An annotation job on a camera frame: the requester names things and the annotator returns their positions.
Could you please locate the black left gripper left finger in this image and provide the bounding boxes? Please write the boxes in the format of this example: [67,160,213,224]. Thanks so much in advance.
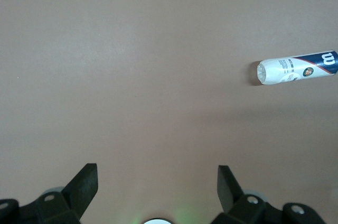
[0,163,99,224]

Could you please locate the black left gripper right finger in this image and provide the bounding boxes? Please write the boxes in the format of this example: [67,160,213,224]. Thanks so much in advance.
[211,165,326,224]

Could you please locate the white blue tennis ball can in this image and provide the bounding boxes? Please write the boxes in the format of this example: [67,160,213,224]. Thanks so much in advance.
[256,50,338,86]

